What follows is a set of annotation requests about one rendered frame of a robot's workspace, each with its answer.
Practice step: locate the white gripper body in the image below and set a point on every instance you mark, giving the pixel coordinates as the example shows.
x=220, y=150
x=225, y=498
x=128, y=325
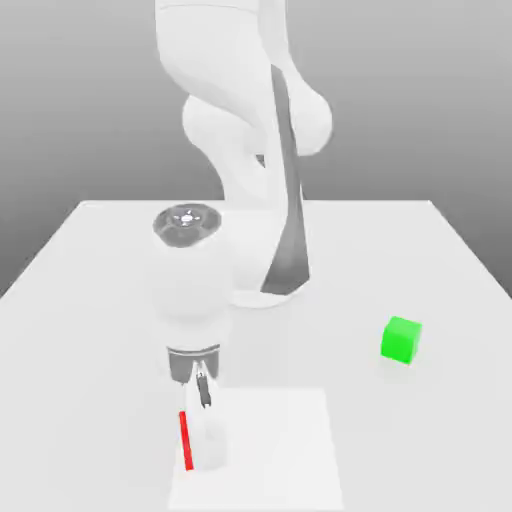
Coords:
x=208, y=440

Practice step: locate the small red cube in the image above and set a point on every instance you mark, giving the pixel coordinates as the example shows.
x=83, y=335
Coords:
x=185, y=440

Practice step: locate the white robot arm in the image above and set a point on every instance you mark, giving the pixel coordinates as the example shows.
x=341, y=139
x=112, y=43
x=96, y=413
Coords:
x=224, y=80

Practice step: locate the small green cube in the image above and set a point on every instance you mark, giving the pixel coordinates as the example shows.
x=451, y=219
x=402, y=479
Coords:
x=400, y=340

